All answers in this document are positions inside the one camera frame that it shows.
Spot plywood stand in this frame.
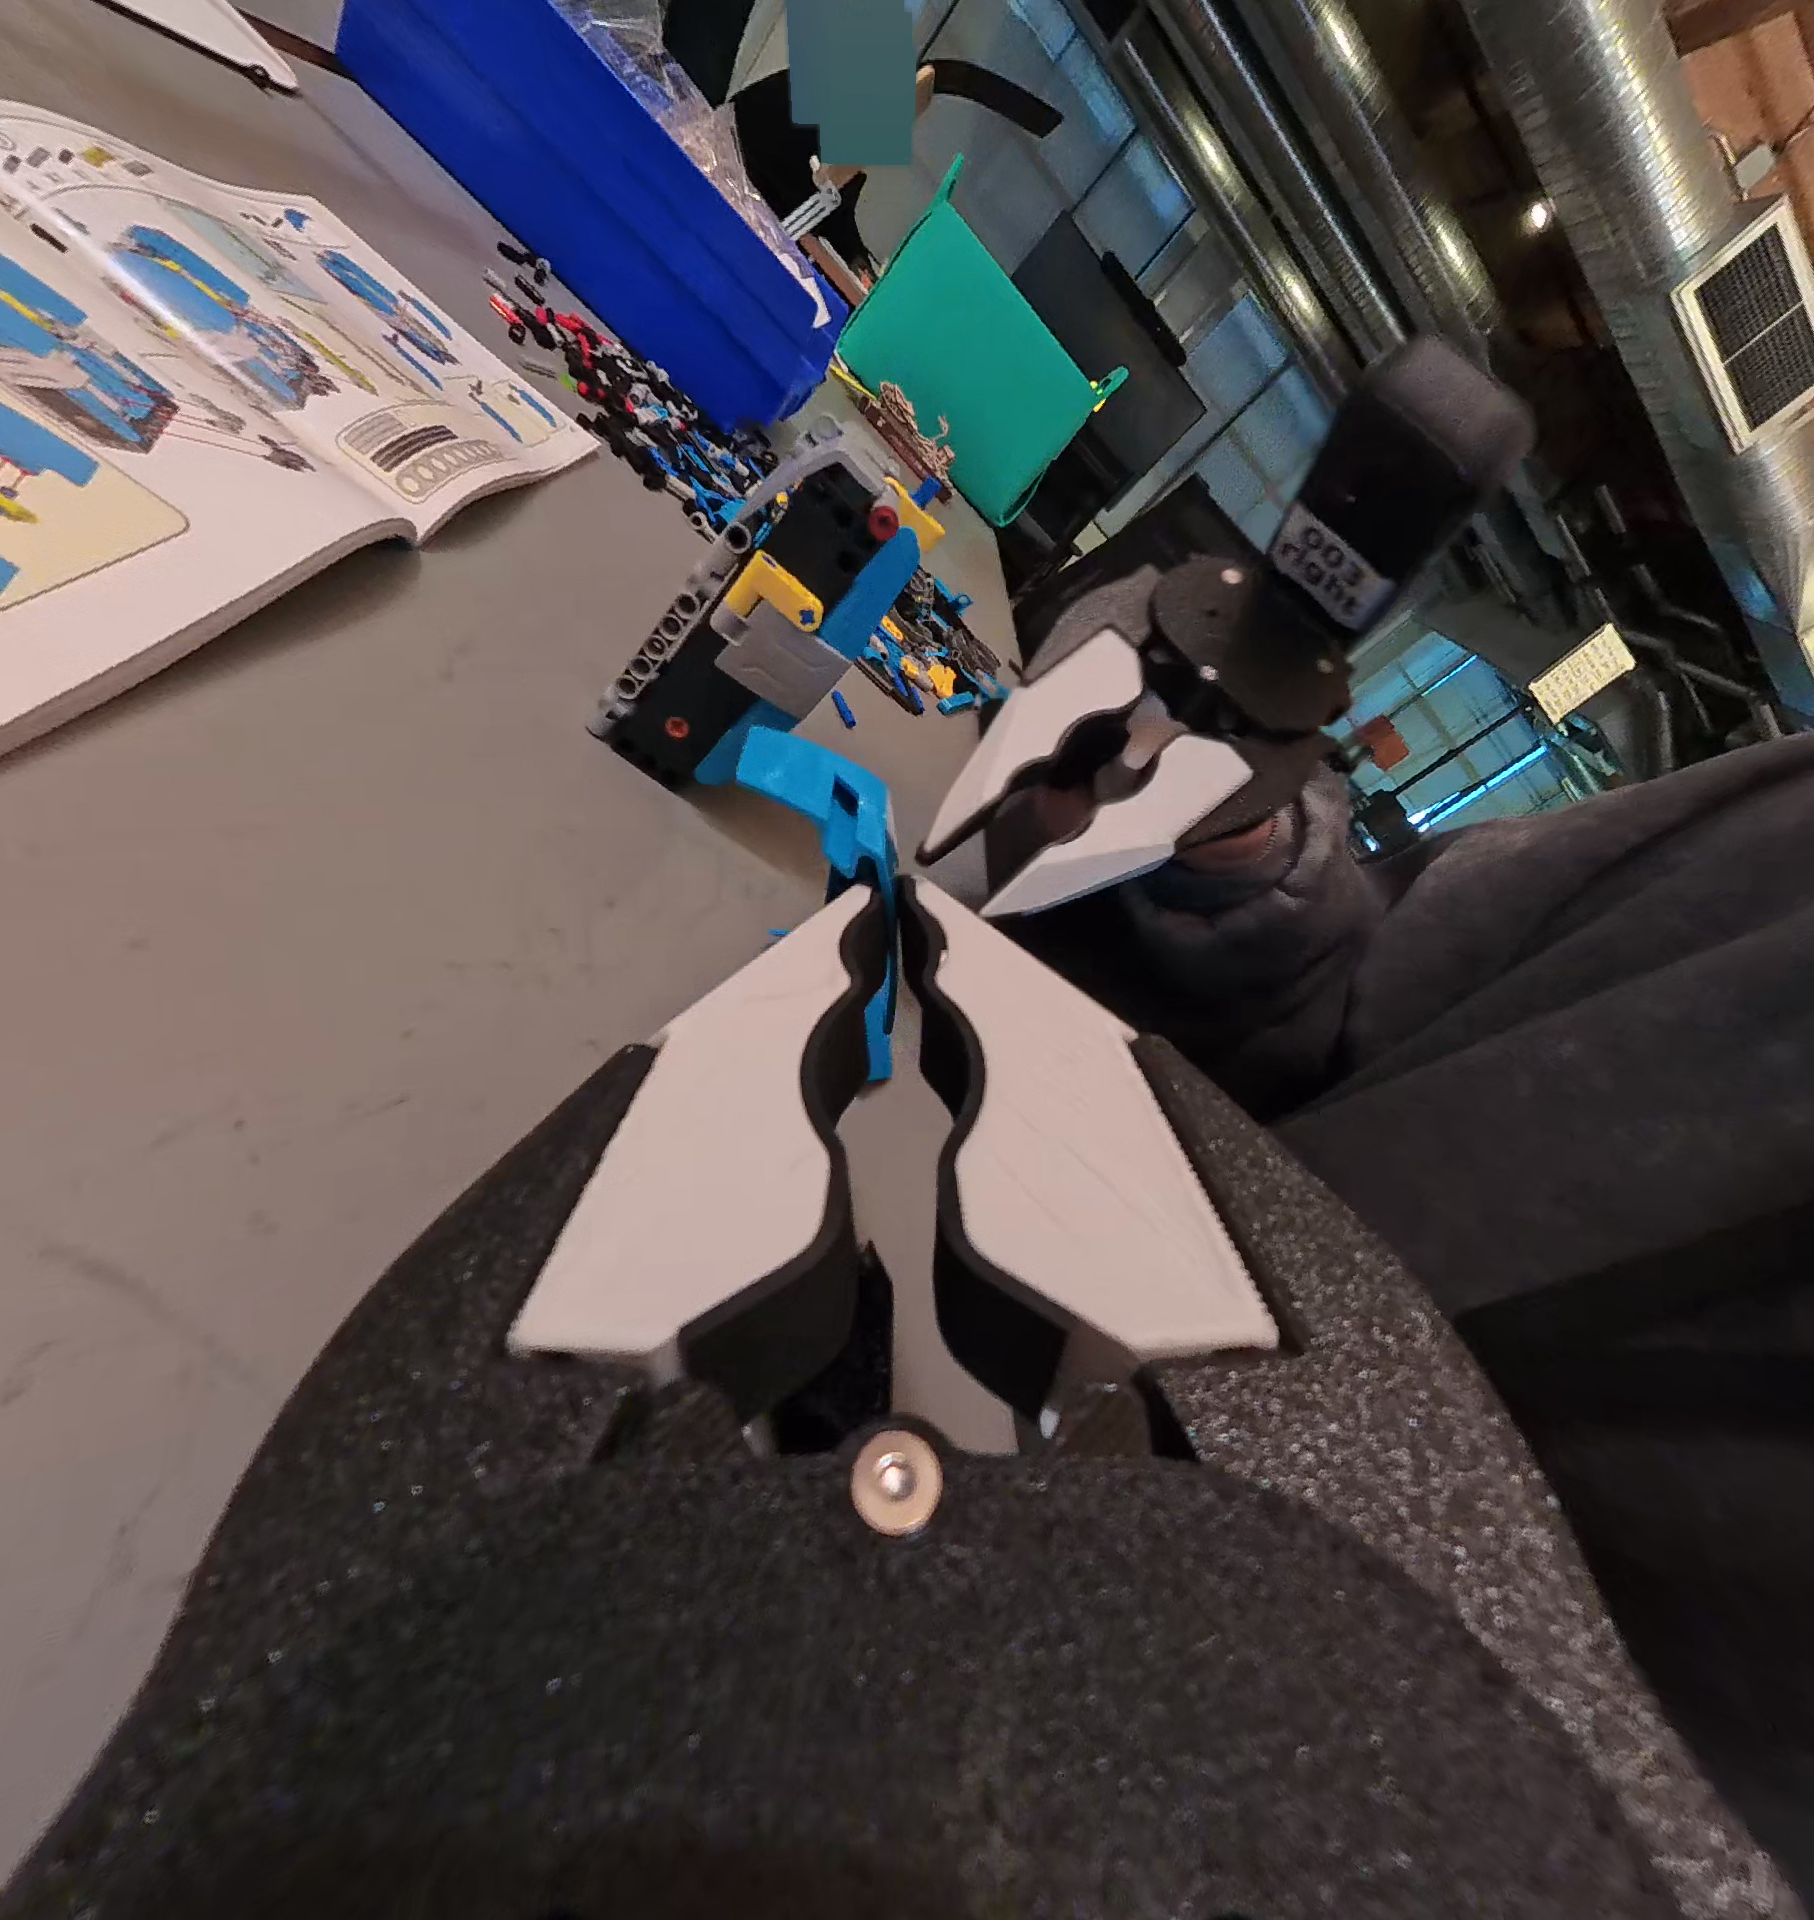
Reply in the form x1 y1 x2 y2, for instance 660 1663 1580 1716
784 156 867 244

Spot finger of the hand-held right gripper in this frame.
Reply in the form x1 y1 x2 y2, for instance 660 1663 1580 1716
978 731 1256 924
912 627 1150 867

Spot bundle of metal pipes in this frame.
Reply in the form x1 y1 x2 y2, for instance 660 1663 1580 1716
1110 0 1495 399

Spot empty clear plastic bags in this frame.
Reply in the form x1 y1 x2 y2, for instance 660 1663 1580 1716
547 0 837 309

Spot white vent grille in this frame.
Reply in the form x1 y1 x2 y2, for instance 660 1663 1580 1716
1669 194 1814 455

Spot scattered black red pins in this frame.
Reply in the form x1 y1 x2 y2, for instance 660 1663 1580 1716
484 240 776 516

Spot wooden puzzle model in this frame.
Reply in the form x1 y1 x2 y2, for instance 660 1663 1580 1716
859 379 956 471

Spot blue storage bin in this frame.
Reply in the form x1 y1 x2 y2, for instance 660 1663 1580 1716
337 0 852 432

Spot green plastic board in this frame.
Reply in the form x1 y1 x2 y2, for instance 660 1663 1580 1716
835 156 1133 530

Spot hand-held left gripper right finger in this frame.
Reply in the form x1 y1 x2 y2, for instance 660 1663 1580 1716
900 877 1281 1453

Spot white folding stand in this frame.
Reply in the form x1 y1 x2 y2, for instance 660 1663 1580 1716
105 0 302 94

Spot blue curved panel piece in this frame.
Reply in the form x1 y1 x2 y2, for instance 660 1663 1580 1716
692 727 904 1085

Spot grey desk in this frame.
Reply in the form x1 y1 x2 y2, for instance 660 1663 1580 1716
0 0 1027 1920

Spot silver ventilation duct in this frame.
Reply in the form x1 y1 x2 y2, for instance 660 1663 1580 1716
1458 0 1814 725

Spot white sign board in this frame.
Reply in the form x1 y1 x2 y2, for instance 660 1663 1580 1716
1526 620 1637 725

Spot instruction booklet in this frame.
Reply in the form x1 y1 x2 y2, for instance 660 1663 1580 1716
0 97 603 786

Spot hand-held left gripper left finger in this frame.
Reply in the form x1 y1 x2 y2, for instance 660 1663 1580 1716
505 886 897 1428

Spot black monitor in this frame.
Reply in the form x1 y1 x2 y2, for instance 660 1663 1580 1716
1008 212 1211 503

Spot grey blue toy robot build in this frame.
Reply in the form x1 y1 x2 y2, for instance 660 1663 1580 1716
590 450 949 791

